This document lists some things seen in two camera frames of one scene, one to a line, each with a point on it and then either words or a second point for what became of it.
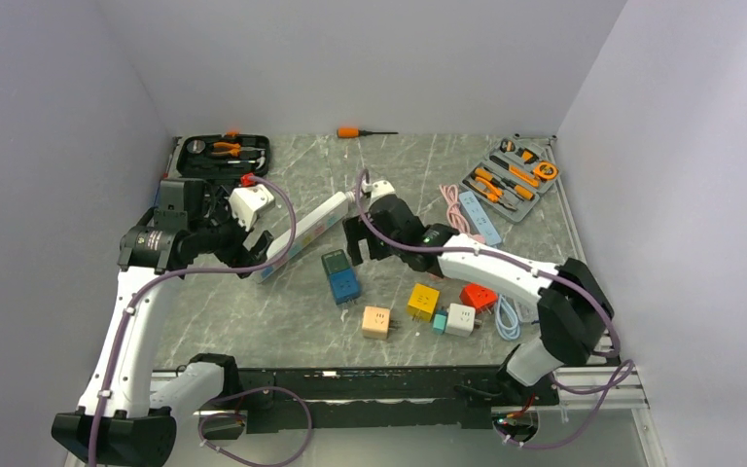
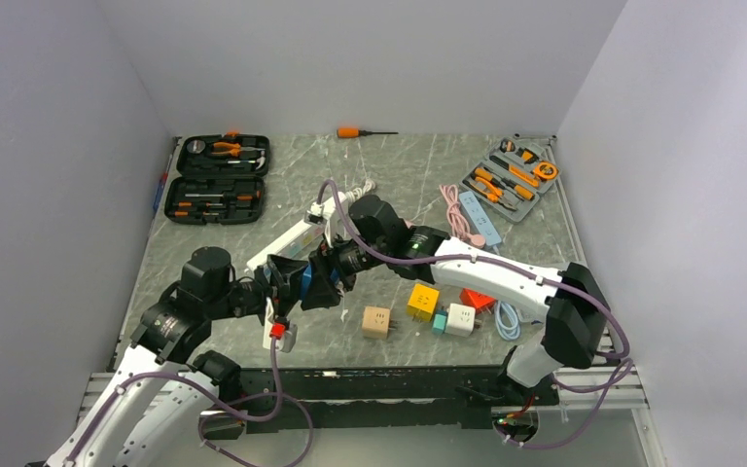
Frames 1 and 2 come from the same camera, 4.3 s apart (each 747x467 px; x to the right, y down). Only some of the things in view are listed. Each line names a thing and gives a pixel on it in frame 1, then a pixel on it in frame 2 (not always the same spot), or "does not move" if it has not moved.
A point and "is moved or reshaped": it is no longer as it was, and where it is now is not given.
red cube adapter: [480, 297] does not move
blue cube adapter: [344, 284] is moved or reshaped
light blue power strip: [480, 218] does not move
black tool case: [224, 157] does not move
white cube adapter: [460, 320] does not move
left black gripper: [237, 256] → [282, 272]
